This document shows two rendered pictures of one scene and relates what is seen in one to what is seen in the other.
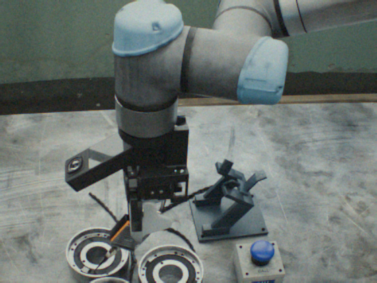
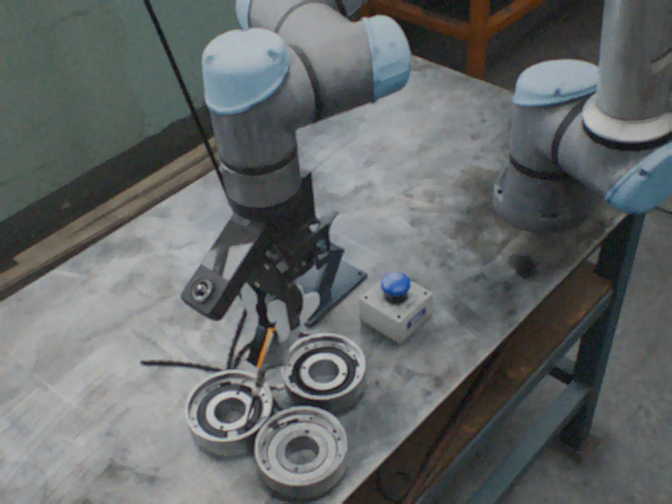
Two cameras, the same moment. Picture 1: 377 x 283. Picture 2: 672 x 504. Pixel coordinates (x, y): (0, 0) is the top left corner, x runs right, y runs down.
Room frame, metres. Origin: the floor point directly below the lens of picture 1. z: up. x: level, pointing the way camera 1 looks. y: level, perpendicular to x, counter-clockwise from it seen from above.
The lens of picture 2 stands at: (-0.03, 0.36, 1.60)
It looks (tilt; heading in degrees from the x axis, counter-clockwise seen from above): 42 degrees down; 326
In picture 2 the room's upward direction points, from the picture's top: 5 degrees counter-clockwise
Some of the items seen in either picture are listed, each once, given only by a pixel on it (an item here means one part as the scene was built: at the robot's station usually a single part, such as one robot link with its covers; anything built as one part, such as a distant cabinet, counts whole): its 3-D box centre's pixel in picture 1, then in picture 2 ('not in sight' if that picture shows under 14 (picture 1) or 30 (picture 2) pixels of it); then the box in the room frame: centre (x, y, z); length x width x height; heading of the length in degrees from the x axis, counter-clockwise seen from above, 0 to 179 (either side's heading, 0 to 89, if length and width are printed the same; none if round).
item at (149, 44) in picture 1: (149, 53); (253, 99); (0.53, 0.05, 1.23); 0.09 x 0.08 x 0.11; 82
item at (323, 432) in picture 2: not in sight; (302, 454); (0.44, 0.10, 0.82); 0.08 x 0.08 x 0.02
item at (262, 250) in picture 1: (260, 257); (395, 292); (0.55, -0.13, 0.85); 0.04 x 0.04 x 0.05
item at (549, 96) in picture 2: not in sight; (558, 113); (0.58, -0.47, 0.97); 0.13 x 0.12 x 0.14; 172
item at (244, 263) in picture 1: (261, 265); (398, 304); (0.55, -0.14, 0.82); 0.08 x 0.07 x 0.05; 99
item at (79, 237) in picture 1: (97, 258); (231, 414); (0.54, 0.13, 0.82); 0.10 x 0.10 x 0.04
